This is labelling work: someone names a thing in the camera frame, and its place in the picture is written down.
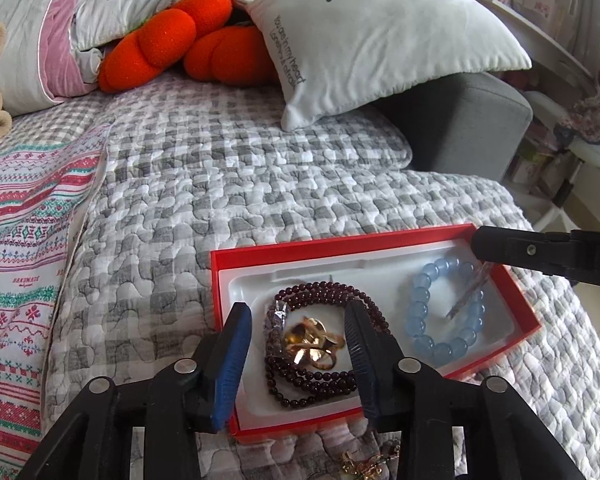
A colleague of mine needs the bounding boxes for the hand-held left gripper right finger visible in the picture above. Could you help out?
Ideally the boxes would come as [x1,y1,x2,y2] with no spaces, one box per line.
[344,302,586,480]

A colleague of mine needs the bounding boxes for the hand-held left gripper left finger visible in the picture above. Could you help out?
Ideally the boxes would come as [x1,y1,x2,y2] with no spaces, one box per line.
[17,302,253,480]

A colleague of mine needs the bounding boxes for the grey and pink blanket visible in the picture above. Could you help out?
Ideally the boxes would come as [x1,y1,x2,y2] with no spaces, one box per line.
[0,0,103,116]

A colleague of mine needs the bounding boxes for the white pillow with deer print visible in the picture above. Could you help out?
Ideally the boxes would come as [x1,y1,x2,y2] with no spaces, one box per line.
[245,0,532,132]

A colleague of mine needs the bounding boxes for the dark red bead bracelet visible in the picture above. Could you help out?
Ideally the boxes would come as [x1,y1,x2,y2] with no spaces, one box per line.
[264,282,406,410]

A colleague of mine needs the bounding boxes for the white shelf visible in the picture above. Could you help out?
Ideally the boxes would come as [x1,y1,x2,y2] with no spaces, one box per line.
[475,0,600,111]

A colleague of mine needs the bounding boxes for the grey checked quilted cover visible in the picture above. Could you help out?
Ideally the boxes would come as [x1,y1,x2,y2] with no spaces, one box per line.
[0,72,600,480]

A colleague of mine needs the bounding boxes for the gold chain ornament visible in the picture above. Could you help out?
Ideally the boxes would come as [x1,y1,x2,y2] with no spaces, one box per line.
[341,437,403,480]

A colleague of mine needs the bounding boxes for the thin brown plastic-wrapped tag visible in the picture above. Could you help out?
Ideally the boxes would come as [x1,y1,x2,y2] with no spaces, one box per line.
[447,261,492,321]

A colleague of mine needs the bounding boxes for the floral cloth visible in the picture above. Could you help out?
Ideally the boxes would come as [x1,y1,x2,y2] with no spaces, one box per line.
[554,67,600,145]

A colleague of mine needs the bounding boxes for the red green patterned cloth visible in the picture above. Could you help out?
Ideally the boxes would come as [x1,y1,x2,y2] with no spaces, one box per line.
[0,122,115,480]

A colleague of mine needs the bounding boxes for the orange plush cushion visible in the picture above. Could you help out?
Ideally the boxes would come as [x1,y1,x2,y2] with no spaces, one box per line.
[98,0,281,93]

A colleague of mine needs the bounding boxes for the red box with white insert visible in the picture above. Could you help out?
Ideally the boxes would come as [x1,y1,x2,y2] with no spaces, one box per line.
[210,223,542,445]

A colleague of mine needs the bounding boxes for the gold rings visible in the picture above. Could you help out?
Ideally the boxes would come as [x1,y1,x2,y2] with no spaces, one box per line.
[284,317,348,371]

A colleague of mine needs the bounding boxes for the grey sofa armrest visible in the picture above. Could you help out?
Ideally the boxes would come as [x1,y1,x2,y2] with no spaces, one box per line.
[375,72,533,183]

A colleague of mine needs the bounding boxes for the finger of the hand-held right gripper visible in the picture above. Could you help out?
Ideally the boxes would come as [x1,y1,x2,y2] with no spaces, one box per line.
[471,225,600,288]

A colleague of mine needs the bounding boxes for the light blue bead bracelet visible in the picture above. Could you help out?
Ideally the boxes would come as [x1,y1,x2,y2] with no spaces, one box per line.
[406,255,486,367]

